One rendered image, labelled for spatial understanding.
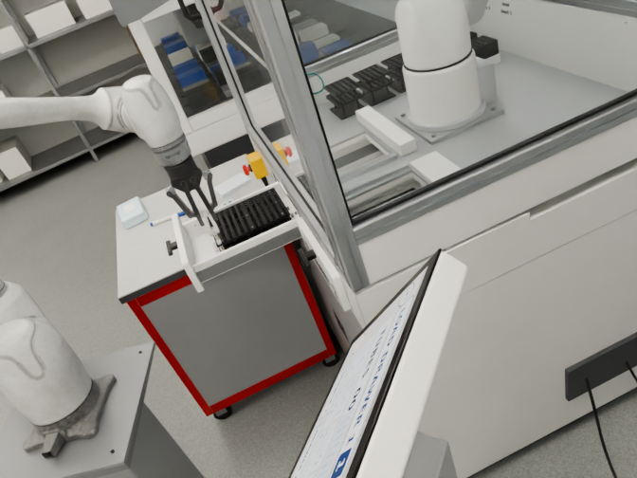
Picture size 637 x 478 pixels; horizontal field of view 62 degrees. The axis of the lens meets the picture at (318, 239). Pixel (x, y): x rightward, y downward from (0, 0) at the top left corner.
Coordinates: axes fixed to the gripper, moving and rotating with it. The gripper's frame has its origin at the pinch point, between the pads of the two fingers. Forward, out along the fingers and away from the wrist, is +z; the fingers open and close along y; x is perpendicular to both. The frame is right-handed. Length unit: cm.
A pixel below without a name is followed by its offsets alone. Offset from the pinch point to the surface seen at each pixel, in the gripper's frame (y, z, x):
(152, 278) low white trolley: -25.5, 20.2, 18.6
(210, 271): -5.3, 10.6, -6.5
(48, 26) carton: -71, -19, 381
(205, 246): -5.2, 12.7, 10.6
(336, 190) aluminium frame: 26, -22, -49
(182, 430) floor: -50, 96, 25
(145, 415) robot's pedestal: -37, 33, -22
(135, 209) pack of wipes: -27, 16, 62
